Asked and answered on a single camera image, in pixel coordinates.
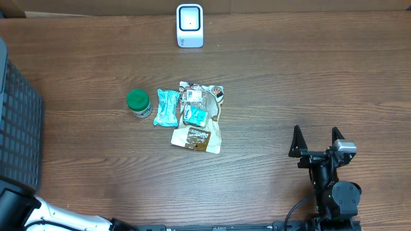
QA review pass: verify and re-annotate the dark grey mesh basket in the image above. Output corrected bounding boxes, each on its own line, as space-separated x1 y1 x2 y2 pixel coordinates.
1 40 44 192

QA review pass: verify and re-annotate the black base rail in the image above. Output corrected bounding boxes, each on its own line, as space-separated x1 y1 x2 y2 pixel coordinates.
135 221 362 231

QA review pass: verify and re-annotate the teal Kleenex tissue pack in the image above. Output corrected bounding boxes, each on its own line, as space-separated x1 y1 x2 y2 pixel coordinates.
183 105 208 127

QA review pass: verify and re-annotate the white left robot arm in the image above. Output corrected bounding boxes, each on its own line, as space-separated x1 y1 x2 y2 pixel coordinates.
1 177 138 231

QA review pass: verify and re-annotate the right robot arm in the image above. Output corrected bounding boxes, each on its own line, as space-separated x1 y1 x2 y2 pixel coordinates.
283 125 362 230

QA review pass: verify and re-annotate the teal snack packet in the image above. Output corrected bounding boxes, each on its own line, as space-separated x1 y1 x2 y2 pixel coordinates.
153 89 179 127

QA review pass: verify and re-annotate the green lid jar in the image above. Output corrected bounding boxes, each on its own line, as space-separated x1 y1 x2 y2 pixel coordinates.
126 89 152 118

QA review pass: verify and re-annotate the brown clear snack bag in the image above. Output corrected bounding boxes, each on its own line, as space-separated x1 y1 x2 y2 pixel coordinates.
171 81 224 154

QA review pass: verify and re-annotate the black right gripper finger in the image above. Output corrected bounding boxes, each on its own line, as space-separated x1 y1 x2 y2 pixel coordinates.
331 126 345 144
288 125 308 157

